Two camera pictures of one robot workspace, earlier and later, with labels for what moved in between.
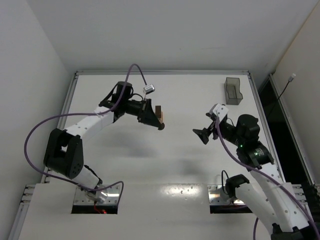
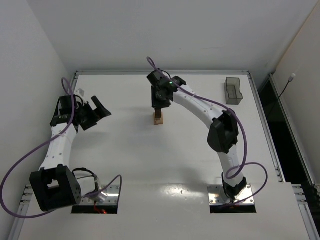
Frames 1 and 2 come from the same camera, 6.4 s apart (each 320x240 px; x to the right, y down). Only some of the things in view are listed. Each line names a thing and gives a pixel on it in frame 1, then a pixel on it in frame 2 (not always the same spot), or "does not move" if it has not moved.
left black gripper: x=145 y=111 -> x=90 y=116
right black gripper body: x=212 y=130 -> x=160 y=105
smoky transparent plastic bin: x=233 y=95 does not move
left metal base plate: x=107 y=196 does not move
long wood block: x=162 y=118 does not move
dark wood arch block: x=158 y=111 does not move
